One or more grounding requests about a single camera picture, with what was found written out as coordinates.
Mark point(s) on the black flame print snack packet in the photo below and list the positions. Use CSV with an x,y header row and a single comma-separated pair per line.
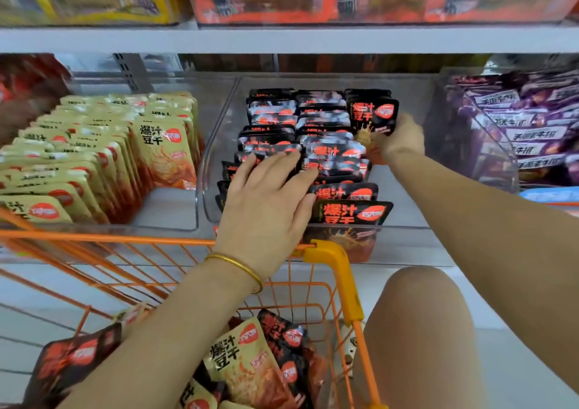
x,y
371,115
366,93

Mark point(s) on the orange shopping cart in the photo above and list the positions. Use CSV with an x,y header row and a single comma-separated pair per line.
x,y
335,277

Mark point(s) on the person's left forearm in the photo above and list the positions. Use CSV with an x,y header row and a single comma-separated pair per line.
x,y
154,350

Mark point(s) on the person's right forearm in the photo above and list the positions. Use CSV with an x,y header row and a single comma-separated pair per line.
x,y
488,241

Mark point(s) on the pile of purple packets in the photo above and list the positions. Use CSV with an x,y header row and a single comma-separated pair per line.
x,y
534,124

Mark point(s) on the pile of red tan packets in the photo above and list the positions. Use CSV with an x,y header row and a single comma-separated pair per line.
x,y
27,74

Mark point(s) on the orange blue shelf price tag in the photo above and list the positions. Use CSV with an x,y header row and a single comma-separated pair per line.
x,y
552,196

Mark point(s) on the person's right leg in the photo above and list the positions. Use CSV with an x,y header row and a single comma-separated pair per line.
x,y
416,350

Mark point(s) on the person's left hand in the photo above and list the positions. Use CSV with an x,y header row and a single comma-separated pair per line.
x,y
267,214

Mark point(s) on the person's right hand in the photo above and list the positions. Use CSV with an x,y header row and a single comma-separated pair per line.
x,y
403,137

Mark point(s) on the pile of black orange snacks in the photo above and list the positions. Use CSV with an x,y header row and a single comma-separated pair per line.
x,y
240,359

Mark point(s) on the yellow orange snack packet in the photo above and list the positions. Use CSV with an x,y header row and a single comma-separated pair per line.
x,y
172,105
163,151
172,96

